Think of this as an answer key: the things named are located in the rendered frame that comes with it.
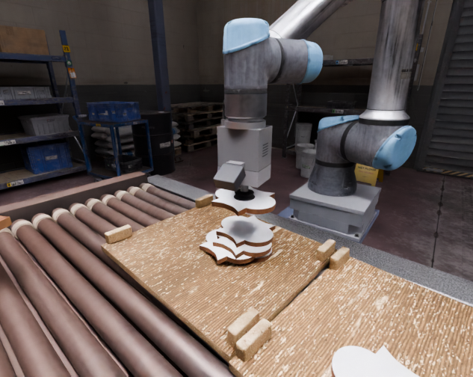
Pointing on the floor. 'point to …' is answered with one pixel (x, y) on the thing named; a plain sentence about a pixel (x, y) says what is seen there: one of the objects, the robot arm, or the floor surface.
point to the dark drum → (155, 124)
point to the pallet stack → (196, 123)
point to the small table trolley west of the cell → (113, 147)
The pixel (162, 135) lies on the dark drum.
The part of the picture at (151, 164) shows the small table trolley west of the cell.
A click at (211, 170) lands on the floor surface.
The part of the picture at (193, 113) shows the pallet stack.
